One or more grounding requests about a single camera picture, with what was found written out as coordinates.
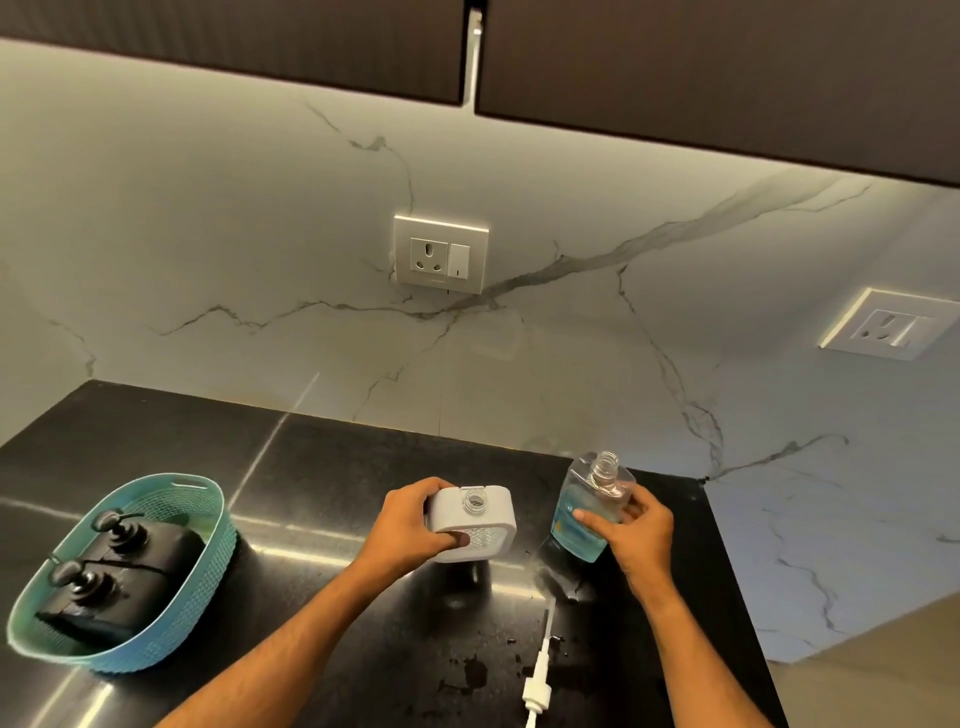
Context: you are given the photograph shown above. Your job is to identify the black soap dispenser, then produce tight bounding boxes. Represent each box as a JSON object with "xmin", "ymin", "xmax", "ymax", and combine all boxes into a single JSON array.
[
  {"xmin": 78, "ymin": 510, "xmax": 207, "ymax": 582},
  {"xmin": 36, "ymin": 558, "xmax": 175, "ymax": 645}
]

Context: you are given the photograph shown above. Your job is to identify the white pump dispenser head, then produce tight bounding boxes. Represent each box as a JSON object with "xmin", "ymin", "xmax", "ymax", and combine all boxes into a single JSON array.
[{"xmin": 522, "ymin": 596, "xmax": 558, "ymax": 728}]

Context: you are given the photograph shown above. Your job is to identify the person's left hand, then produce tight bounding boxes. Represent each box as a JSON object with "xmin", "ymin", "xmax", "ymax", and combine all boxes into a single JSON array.
[{"xmin": 354, "ymin": 477, "xmax": 474, "ymax": 579}]

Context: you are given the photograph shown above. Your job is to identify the person's right hand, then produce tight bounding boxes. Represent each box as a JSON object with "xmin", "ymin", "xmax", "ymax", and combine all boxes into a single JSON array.
[{"xmin": 573, "ymin": 483, "xmax": 676, "ymax": 601}]

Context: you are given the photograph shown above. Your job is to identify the person's left forearm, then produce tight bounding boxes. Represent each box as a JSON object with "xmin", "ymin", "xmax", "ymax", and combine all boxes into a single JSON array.
[{"xmin": 153, "ymin": 556, "xmax": 410, "ymax": 728}]

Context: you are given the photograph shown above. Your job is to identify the teal plastic woven basket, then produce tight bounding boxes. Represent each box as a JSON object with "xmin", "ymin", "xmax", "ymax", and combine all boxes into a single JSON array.
[{"xmin": 6, "ymin": 472, "xmax": 240, "ymax": 674}]

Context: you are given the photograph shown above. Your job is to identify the person's right forearm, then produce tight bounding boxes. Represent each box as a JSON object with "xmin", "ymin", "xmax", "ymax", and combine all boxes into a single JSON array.
[{"xmin": 643, "ymin": 577, "xmax": 774, "ymax": 728}]

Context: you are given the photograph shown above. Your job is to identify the white square soap dispenser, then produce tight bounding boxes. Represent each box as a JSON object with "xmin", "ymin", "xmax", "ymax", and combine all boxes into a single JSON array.
[{"xmin": 425, "ymin": 485, "xmax": 517, "ymax": 564}]

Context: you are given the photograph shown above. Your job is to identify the clear bottle with blue liquid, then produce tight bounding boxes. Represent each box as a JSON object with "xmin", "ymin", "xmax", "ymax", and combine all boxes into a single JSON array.
[{"xmin": 550, "ymin": 451, "xmax": 637, "ymax": 564}]

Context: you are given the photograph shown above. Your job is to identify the dark upper cabinet door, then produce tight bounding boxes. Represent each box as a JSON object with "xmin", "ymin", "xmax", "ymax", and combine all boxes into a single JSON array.
[
  {"xmin": 0, "ymin": 0, "xmax": 468, "ymax": 106},
  {"xmin": 474, "ymin": 0, "xmax": 960, "ymax": 187}
]

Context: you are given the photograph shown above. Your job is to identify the white wall socket with switch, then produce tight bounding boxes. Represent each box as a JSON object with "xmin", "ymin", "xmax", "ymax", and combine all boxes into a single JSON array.
[
  {"xmin": 393, "ymin": 214, "xmax": 490, "ymax": 295},
  {"xmin": 817, "ymin": 287, "xmax": 960, "ymax": 363}
]

